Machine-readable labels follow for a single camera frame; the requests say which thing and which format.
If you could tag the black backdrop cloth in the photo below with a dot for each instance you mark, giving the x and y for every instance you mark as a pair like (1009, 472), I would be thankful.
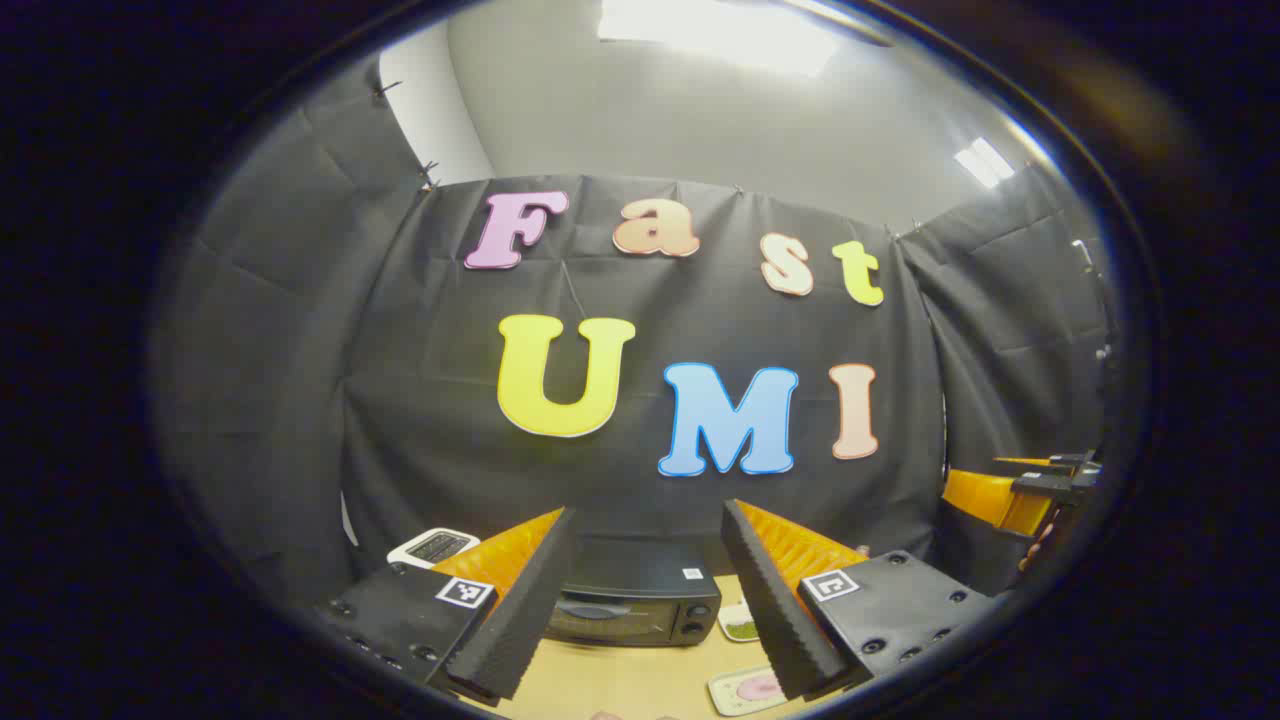
(420, 400)

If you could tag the small ceiling light panel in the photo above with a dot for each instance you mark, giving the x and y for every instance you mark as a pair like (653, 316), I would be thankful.
(985, 162)

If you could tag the pink round food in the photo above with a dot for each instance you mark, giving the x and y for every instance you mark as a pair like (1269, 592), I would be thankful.
(758, 686)

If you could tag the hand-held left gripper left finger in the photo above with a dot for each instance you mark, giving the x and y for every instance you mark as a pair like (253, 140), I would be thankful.
(520, 620)

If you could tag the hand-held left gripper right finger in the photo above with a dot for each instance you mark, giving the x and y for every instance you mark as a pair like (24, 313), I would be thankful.
(780, 620)

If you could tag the white appliance with dark top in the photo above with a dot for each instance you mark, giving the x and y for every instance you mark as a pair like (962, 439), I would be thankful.
(432, 548)

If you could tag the black electric oven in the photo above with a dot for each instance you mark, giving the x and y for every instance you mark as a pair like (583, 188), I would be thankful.
(640, 590)

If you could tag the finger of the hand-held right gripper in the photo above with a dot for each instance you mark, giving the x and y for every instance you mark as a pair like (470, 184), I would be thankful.
(1070, 462)
(985, 500)

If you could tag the black binder clip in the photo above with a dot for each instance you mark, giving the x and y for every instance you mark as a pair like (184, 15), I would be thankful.
(428, 177)
(388, 90)

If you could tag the small white dish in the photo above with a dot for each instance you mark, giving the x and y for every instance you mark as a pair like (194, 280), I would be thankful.
(727, 615)

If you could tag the green food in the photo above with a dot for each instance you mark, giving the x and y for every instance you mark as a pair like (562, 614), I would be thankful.
(741, 630)

